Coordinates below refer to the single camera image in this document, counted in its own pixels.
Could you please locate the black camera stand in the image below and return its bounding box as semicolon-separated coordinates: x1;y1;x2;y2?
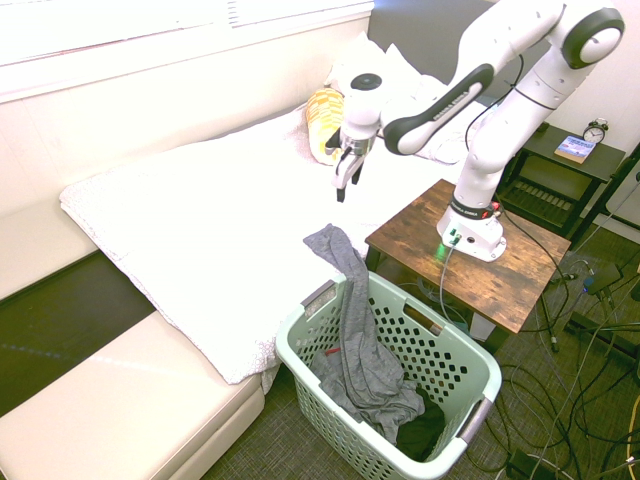
564;149;640;361

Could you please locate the yellow white patterned bolster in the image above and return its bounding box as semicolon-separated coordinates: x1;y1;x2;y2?
304;88;347;166

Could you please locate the black clothing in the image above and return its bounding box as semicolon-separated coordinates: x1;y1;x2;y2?
394;387;447;464

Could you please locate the mint green laundry basket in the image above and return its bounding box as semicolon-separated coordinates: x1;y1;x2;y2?
274;273;503;480

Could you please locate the yellow floor cable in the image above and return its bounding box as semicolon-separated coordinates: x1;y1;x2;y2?
623;399;640;480

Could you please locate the white circle-print bedspread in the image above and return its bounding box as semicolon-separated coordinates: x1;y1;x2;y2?
58;102;481;386

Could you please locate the dark power adapter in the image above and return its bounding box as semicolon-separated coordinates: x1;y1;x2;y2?
583;262;626;297

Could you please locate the cream mattress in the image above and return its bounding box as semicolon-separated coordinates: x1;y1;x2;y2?
0;197;109;301

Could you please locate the black alarm clock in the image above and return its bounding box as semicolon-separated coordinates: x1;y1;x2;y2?
582;117;610;146

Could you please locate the black power brick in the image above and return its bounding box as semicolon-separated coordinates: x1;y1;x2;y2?
504;447;542;480

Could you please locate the thick grey base cable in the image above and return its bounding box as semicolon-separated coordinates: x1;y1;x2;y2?
437;234;481;334

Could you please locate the thin black base cable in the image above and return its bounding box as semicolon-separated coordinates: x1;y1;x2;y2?
498;209;576;284

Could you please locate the blue paperback book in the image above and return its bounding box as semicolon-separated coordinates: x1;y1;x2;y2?
553;135;599;165

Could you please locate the black nightstand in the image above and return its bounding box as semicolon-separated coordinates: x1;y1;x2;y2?
494;117;629;246

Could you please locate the black floor cable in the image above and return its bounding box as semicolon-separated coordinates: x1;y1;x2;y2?
494;359;640;480

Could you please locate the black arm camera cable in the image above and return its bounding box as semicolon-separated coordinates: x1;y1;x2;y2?
463;49;526;151

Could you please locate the cream upholstered bench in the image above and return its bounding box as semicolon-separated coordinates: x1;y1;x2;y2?
0;312;266;480

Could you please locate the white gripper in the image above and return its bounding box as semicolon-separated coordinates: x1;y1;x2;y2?
333;128;376;204

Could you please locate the rustic wooden side table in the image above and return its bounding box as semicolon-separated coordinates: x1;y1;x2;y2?
364;178;572;354

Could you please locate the grey heathered garment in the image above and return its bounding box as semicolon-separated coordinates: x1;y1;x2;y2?
303;223;426;446

